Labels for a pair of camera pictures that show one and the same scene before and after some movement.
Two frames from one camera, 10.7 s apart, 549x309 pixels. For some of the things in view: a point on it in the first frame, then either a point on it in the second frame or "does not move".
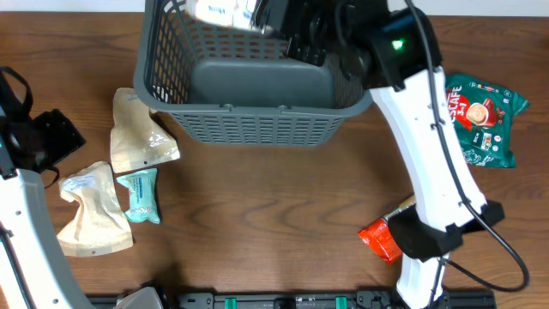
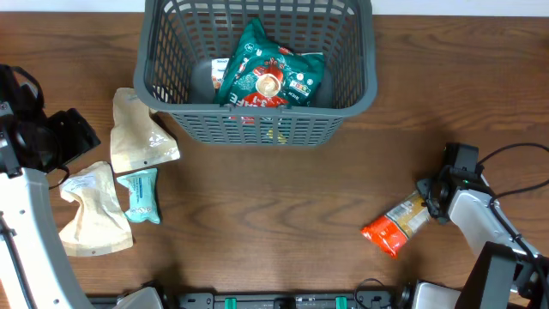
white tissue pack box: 228,13 to 219,69
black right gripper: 306,49 to 435,199
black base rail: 370,298 does not move
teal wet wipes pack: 143,195 does not move
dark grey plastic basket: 230,87 does not move
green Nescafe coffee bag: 481,114 to 262,73
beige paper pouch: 139,137 does not move
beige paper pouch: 101,225 does not move
